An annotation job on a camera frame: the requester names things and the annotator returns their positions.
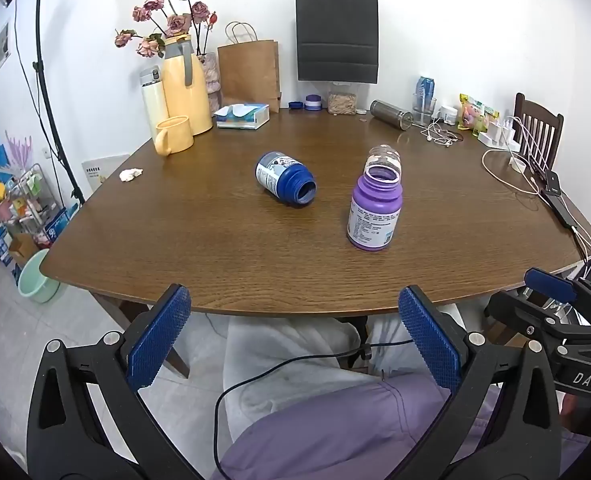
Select person's grey trousers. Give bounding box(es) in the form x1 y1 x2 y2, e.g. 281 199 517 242
222 317 427 446

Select dark wooden chair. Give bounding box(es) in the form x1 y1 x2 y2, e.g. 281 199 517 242
513 92 565 174

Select black phone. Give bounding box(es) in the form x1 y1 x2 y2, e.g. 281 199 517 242
542 170 579 227

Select black paper bag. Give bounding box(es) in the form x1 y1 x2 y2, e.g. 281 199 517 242
295 0 379 84

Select green plastic bucket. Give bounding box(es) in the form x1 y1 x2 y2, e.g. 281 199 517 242
18 249 66 304

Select purple plastic bottle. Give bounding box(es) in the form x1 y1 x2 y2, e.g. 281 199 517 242
347 167 404 252

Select blue plastic bottle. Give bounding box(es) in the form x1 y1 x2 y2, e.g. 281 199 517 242
254 150 317 208

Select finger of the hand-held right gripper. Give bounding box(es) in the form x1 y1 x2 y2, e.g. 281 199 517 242
484 291 591 357
524 268 591 321

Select white thermos flask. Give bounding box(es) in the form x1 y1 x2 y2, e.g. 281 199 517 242
140 66 170 141

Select black light stand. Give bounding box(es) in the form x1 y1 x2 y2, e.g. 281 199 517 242
4 0 87 206

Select wire storage rack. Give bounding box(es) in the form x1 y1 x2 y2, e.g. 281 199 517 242
0 162 59 252

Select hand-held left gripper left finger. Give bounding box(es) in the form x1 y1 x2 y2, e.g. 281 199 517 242
26 283 206 480

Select brown paper bag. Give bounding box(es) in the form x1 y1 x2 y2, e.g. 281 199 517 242
218 21 282 114

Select person's purple clothing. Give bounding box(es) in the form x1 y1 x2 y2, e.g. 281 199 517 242
215 374 591 480

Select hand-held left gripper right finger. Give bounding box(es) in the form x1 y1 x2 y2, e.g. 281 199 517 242
389 284 562 480

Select yellow thermos jug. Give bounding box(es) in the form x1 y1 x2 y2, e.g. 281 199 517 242
161 35 214 136

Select white earphones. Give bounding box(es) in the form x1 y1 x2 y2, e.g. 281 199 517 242
420 121 469 149

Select blue tissue box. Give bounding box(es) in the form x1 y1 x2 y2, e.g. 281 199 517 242
214 103 270 131

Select pink flower vase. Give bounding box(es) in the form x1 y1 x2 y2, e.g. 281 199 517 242
195 52 222 107

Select white charger block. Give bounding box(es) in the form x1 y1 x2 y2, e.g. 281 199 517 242
478 120 521 150

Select dried pink flowers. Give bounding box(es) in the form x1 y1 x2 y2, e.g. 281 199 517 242
114 0 221 61

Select yellow mug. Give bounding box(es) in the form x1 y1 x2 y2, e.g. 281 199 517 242
154 116 195 156

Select clear container of oats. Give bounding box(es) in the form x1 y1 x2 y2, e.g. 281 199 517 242
328 91 358 115

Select black cable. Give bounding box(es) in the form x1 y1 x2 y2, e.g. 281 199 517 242
214 338 417 480

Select clear patterned cup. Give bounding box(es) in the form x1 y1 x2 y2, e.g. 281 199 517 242
365 144 403 183

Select metal tumbler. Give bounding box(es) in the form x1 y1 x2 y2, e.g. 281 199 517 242
370 99 415 131

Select cardboard box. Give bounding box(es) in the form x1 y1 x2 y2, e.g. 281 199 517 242
8 232 41 266

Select blue drink can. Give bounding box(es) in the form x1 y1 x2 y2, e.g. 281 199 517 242
417 76 437 106

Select colourful snack packet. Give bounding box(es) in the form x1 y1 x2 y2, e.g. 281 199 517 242
458 93 499 136

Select white charging cable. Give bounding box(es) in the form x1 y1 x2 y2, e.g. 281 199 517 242
482 117 591 281

